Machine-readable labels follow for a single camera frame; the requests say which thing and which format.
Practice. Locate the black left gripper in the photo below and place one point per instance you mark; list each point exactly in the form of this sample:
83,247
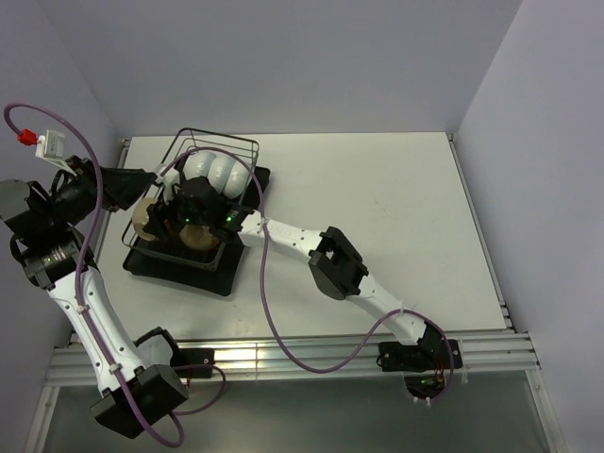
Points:
122,187

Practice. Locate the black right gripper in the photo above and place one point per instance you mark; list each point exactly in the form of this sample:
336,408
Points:
159,212

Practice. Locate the cream bowl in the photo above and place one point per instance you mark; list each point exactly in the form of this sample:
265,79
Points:
198,238

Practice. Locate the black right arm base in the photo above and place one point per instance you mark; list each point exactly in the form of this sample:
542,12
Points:
426,370

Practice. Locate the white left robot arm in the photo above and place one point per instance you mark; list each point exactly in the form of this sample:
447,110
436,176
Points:
137,380

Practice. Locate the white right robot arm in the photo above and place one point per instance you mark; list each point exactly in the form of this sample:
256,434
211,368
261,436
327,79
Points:
336,266

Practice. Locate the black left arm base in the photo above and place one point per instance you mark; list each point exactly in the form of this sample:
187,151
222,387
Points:
194,362

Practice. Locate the black drip tray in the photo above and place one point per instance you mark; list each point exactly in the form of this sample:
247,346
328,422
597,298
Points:
214,270

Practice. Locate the black wire dish rack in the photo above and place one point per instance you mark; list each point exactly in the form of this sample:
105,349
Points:
190,140

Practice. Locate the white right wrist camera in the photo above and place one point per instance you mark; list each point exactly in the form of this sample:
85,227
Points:
168,182

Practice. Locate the aluminium front rail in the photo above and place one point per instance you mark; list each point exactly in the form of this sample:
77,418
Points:
263,359

